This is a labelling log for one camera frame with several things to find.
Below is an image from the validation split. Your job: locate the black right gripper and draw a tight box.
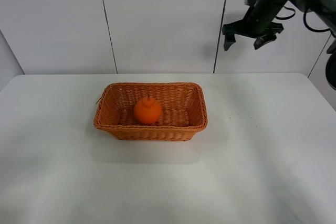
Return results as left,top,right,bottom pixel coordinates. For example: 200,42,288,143
222,0,299,51

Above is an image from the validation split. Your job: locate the orange fruit with knob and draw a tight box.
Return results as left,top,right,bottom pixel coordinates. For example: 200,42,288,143
133,96,162,125

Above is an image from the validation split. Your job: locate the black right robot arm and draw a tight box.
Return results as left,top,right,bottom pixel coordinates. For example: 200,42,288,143
222,0,335,51

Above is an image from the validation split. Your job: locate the orange woven rectangular basket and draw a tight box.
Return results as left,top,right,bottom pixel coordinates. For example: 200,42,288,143
93,82,208,141

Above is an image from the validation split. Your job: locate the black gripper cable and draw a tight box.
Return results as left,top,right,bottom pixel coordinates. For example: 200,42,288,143
274,4,297,22

